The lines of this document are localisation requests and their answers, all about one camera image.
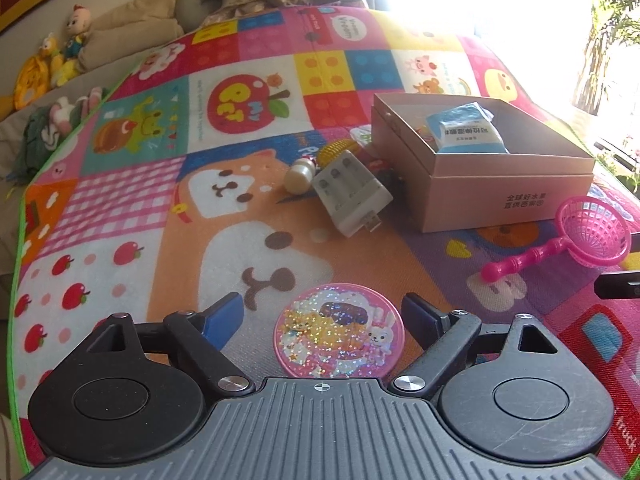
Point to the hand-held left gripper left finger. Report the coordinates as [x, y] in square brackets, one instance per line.
[225, 315]

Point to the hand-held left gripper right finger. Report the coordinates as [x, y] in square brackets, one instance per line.
[417, 312]

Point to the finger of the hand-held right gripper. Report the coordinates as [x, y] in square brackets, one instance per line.
[620, 285]

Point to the pink toy scoop net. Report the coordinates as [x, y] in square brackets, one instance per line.
[595, 232]

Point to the round glitter cartoon disc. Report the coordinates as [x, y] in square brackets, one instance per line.
[340, 332]

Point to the pink cardboard box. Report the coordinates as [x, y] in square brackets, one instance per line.
[465, 195]

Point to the blue white tissue packet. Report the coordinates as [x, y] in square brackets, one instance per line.
[467, 130]

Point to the colourful cartoon play mat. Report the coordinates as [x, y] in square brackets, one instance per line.
[150, 240]

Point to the white battery charger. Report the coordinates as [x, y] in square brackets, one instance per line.
[350, 192]

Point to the small white bottle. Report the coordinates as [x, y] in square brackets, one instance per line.
[299, 177]

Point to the yellow ribbed toy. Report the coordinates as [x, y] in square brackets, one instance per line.
[339, 152]

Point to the green cloth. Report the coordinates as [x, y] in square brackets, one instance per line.
[35, 145]

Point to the white pink plush toy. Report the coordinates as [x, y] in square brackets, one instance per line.
[75, 107]

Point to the orange yellow plush toy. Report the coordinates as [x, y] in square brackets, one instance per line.
[30, 82]

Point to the beige pillow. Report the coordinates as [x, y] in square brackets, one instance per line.
[135, 25]

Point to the yellow duck plush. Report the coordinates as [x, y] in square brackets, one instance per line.
[52, 57]

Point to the brown crumpled jacket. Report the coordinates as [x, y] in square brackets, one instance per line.
[280, 2]

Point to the doll with red cap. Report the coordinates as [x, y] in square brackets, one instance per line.
[76, 30]

